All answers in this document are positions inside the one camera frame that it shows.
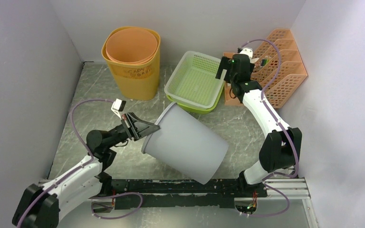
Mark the large grey plastic bucket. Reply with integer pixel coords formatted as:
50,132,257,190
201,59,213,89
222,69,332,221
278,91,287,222
141,102,229,184

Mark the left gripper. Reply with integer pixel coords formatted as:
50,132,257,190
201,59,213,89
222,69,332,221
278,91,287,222
106,112,160,149

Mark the green perforated tray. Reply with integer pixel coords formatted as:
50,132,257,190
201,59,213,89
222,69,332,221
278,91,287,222
177,86,224,114

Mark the orange plastic bucket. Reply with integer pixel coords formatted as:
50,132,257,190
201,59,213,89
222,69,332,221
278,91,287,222
105,28,158,64

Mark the yellow mesh waste basket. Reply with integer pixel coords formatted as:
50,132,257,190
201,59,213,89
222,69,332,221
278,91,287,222
101,26,161,100

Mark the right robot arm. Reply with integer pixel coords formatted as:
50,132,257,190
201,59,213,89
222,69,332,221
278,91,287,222
216,54,302,197

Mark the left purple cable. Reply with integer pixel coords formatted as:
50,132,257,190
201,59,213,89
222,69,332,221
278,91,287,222
15,98,144,228

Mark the orange plastic file organizer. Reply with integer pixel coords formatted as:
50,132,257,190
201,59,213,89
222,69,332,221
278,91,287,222
223,28,308,109

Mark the aluminium frame rail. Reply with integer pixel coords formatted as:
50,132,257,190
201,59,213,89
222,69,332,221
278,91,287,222
34,178,311,202

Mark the white perforated tray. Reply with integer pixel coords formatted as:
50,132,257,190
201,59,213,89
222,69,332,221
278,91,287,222
164,51,223,109

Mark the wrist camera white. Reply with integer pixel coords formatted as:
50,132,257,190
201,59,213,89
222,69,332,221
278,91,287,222
111,99,126,119
238,47,253,59

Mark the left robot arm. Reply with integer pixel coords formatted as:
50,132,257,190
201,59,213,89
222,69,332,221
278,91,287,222
12,113,160,228

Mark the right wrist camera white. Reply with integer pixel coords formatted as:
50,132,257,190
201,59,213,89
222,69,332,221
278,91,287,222
238,47,253,59

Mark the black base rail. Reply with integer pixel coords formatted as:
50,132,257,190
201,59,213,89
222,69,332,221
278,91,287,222
96,178,267,209

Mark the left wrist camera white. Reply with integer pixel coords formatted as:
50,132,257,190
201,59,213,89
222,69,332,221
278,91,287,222
111,99,126,119

